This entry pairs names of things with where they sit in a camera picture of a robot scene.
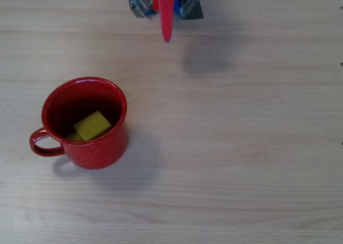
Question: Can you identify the yellow toy building block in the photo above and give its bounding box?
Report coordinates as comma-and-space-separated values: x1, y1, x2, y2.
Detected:
64, 110, 112, 143

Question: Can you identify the red speckled enamel mug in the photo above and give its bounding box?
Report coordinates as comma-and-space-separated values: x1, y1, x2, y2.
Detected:
28, 76, 129, 171

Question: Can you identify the grey duct tape patch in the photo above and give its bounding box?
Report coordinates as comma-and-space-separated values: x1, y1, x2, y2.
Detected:
175, 0, 205, 21
128, 0, 157, 20

